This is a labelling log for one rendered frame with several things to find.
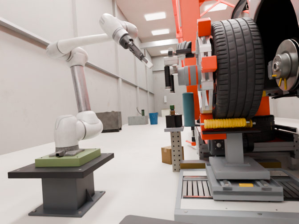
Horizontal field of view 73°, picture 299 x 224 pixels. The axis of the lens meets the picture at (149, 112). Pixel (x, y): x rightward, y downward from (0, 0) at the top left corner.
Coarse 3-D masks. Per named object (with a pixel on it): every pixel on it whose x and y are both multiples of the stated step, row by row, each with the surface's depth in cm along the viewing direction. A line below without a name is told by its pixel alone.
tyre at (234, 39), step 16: (224, 32) 112; (240, 32) 109; (256, 32) 107; (224, 48) 107; (240, 48) 106; (256, 48) 104; (224, 64) 107; (240, 64) 105; (256, 64) 104; (224, 80) 108; (240, 80) 107; (256, 80) 106; (224, 96) 112; (240, 96) 111; (256, 96) 110; (224, 112) 121; (240, 112) 120; (256, 112) 121
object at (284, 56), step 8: (288, 40) 121; (280, 48) 132; (288, 48) 122; (296, 48) 114; (280, 56) 124; (288, 56) 122; (296, 56) 114; (272, 64) 135; (280, 64) 124; (288, 64) 121; (296, 64) 114; (280, 72) 125; (288, 72) 123; (296, 72) 115; (288, 80) 124; (296, 80) 117; (280, 88) 136; (288, 88) 125
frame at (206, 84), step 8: (200, 40) 120; (208, 40) 118; (200, 48) 115; (208, 48) 114; (200, 56) 116; (208, 80) 114; (200, 88) 164; (208, 88) 116; (200, 96) 159; (200, 104) 153; (200, 112) 149; (208, 112) 129
